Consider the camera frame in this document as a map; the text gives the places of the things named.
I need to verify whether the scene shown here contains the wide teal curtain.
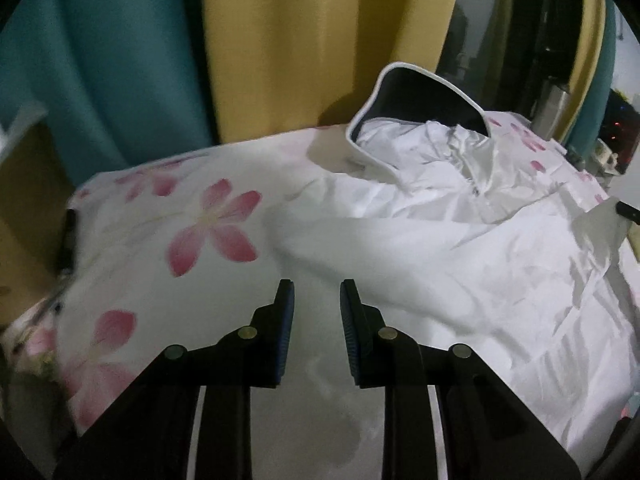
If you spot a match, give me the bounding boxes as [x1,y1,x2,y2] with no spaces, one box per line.
[0,0,217,173]

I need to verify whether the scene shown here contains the narrow yellow curtain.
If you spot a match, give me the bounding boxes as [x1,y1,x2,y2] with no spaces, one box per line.
[562,0,609,142]

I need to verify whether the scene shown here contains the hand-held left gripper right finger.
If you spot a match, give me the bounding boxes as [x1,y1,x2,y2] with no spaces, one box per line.
[340,279,584,480]

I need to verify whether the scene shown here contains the glass window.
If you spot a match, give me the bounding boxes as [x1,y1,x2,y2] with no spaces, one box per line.
[435,0,556,111]

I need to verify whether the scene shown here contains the black device with lights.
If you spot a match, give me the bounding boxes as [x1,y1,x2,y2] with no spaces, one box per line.
[607,87,640,173]

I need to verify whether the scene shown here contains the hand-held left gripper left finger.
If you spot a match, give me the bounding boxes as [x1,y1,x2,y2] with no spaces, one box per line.
[52,279,295,480]

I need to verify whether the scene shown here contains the floral bed sheet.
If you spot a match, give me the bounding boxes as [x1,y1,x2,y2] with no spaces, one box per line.
[15,112,640,476]

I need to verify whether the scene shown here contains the wooden bedside cabinet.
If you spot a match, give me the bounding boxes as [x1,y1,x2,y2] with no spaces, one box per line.
[0,102,81,306]

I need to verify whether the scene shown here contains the wide yellow curtain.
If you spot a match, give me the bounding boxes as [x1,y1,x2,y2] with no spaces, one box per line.
[200,0,468,131]

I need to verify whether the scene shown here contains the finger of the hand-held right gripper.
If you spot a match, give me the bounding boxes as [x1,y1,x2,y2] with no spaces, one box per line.
[616,200,640,226]

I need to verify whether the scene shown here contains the narrow teal curtain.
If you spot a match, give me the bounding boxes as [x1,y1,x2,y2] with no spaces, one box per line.
[570,0,622,151]

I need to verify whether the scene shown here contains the steel thermos bottle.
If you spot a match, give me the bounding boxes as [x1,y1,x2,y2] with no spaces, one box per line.
[534,82,568,138]

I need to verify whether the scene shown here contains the white jacket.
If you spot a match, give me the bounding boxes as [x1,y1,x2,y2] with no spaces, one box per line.
[272,61,632,453]

